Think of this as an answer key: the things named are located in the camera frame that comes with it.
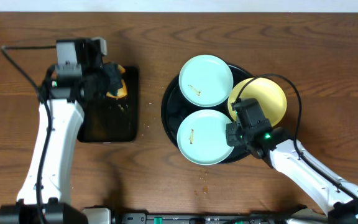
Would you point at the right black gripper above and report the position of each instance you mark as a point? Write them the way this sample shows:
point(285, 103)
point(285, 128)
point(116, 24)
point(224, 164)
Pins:
point(233, 137)

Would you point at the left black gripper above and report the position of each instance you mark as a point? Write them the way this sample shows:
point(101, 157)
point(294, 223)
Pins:
point(111, 79)

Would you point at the yellow plate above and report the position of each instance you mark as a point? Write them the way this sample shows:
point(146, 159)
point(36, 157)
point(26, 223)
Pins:
point(270, 96)

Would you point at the green and yellow sponge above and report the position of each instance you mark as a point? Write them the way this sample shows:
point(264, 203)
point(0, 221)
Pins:
point(116, 87)

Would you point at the light blue plate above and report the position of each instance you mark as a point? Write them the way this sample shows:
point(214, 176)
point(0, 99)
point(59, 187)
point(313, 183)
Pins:
point(206, 80)
point(201, 137)

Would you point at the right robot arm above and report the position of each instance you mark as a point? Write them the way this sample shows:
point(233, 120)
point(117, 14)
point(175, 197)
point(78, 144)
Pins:
point(337, 197)

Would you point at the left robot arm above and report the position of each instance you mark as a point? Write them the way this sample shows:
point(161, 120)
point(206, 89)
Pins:
point(45, 195)

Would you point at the black rectangular tray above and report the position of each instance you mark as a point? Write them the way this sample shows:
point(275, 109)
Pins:
point(113, 120)

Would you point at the round black tray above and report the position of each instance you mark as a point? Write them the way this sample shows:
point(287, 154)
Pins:
point(175, 108)

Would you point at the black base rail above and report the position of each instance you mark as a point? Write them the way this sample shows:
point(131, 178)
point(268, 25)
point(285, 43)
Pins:
point(216, 219)

